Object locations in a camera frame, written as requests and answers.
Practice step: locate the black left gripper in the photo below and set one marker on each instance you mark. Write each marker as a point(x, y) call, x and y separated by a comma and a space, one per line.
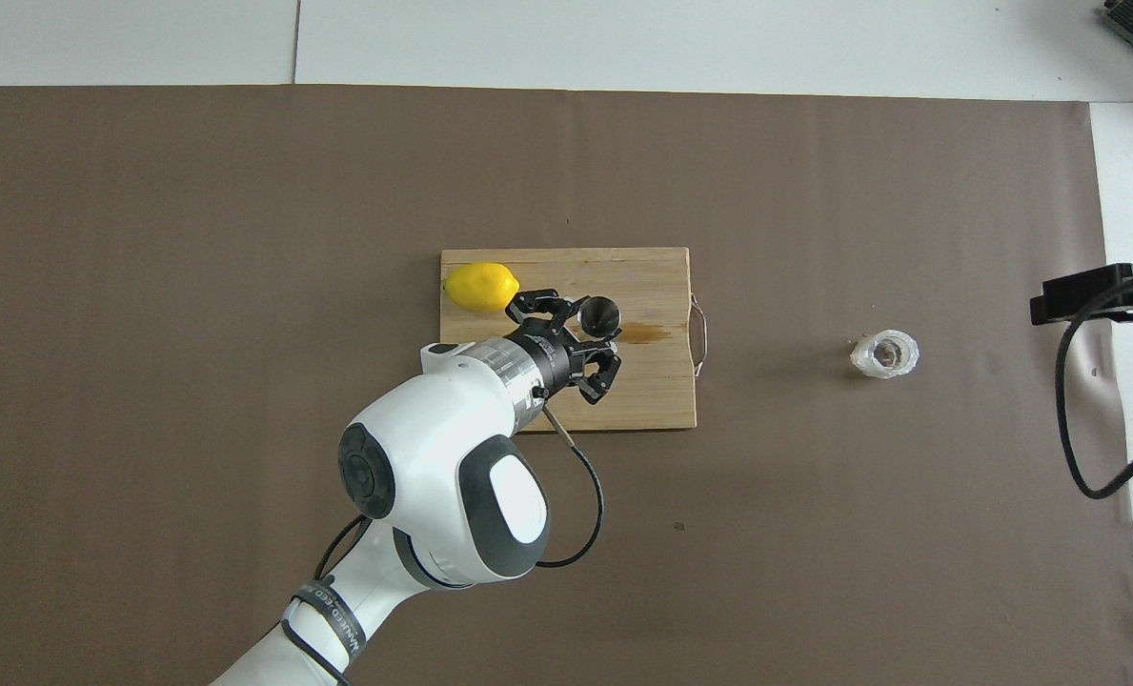
point(552, 357)

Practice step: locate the steel jigger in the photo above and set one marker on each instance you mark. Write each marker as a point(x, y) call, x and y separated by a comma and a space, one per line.
point(600, 312)

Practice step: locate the clear plastic cup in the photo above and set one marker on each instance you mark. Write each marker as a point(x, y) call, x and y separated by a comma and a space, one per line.
point(885, 367)

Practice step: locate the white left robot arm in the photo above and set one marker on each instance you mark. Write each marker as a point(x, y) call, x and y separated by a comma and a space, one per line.
point(433, 429)

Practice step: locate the yellow lemon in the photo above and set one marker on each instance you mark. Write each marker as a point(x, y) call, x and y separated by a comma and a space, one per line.
point(480, 288)

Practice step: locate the wooden cutting board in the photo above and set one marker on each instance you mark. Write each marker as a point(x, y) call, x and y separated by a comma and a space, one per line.
point(661, 400)

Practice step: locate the brown paper mat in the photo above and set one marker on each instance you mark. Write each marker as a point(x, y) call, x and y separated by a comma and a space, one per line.
point(242, 238)

